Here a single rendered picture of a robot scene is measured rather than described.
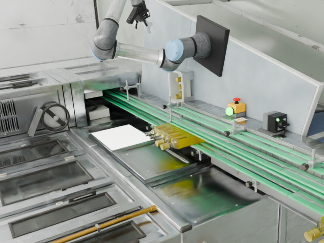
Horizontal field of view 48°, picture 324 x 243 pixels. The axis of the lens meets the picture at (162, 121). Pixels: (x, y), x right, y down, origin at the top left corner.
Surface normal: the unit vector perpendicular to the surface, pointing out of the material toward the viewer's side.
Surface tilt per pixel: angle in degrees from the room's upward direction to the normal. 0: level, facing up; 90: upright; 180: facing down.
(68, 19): 90
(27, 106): 90
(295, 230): 90
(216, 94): 0
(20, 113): 90
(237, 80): 0
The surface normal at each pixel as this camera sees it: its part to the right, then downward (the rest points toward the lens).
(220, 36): -0.88, 0.24
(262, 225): 0.50, 0.26
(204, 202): -0.06, -0.95
